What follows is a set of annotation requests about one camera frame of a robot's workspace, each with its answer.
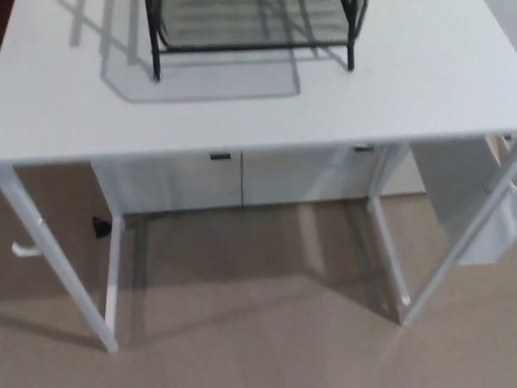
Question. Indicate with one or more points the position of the white desk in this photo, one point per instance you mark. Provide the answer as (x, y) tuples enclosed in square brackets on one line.
[(242, 113)]

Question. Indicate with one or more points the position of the white desk leg hook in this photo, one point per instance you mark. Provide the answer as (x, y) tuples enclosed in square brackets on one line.
[(25, 251)]

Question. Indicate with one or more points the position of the white cabinet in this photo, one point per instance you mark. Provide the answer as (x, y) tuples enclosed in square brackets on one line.
[(182, 182)]

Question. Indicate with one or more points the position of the small black floor object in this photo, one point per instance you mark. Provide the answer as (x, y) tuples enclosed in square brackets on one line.
[(100, 227)]

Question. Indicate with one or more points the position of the white hanging panel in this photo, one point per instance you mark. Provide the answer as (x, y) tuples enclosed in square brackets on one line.
[(452, 194)]

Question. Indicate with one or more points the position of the black metal file rack frame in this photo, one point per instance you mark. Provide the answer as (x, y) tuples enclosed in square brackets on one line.
[(155, 56)]

